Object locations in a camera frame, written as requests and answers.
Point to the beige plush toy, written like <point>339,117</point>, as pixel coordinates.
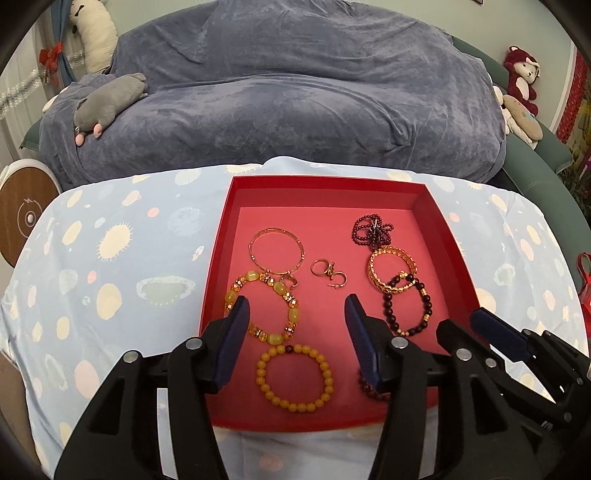
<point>526,122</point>

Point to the grey plush mole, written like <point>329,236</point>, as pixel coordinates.
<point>111,97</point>

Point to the blue-grey velvet blanket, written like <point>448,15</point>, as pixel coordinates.
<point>300,92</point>

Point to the gold hoop earring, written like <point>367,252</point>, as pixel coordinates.
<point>340,273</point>

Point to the red plush monkey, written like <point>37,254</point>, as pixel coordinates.
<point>519,78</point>

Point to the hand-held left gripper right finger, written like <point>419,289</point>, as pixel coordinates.
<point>362,337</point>

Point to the white lace curtain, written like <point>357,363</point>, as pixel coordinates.
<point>18,92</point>

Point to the red wall banner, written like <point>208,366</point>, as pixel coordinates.
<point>572,101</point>

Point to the white plush toy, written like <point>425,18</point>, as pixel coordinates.
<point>99,41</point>

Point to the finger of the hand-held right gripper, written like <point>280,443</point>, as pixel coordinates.
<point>450,332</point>
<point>498,334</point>

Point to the thin gold bangle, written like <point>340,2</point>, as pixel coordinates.
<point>276,229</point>

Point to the red ribbon bow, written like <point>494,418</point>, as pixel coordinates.
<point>51,55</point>

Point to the red bag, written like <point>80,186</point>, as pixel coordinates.
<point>585,286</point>

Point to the round white wooden-top device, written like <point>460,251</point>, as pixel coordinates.
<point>23,217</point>

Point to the blue curtain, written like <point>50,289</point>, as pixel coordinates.
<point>62,69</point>

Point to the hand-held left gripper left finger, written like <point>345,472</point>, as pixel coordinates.
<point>235,332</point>

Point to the green sofa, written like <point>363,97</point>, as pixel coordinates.
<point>540,170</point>

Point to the red cardboard box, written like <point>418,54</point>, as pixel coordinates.
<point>323,221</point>

